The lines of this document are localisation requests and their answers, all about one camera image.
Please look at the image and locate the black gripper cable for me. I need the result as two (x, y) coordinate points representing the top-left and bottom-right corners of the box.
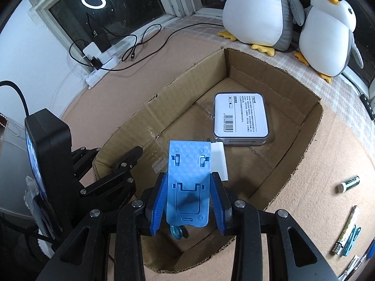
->
(0, 80), (30, 118)

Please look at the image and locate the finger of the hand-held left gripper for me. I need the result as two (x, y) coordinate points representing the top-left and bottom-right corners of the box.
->
(79, 146), (144, 211)
(71, 147), (101, 179)

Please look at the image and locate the silver tin with white label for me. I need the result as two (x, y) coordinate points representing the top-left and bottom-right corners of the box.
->
(211, 92), (270, 147)

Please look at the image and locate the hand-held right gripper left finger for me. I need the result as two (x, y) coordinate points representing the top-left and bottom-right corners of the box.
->
(35, 172), (169, 281)

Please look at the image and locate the black pen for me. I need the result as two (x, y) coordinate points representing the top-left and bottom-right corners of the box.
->
(359, 241), (375, 267)

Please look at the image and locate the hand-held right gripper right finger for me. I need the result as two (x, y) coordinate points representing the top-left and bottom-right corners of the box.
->
(209, 171), (339, 281)

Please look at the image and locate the cardboard box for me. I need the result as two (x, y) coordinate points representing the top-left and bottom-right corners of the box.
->
(92, 47), (324, 273)

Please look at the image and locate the large penguin plush toy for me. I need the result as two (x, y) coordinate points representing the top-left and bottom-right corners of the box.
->
(218, 0), (307, 57)

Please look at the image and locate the white charger adapter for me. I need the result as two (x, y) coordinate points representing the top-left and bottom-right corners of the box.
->
(210, 141), (229, 181)

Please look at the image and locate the green battery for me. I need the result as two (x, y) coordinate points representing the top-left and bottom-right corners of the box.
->
(337, 175), (360, 194)

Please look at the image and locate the white coiled cable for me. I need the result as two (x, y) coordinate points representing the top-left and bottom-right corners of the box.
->
(338, 255), (360, 280)

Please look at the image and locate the small penguin plush toy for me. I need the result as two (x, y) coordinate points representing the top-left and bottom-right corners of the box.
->
(294, 0), (364, 83)

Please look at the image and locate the yellow patterned pen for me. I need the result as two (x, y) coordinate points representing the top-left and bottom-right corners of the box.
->
(332, 205), (360, 256)

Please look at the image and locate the light blue phone stand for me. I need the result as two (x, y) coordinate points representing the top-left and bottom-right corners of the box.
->
(165, 140), (212, 229)

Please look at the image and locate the white plug adapter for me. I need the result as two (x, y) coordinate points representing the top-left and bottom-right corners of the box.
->
(82, 42), (101, 60)

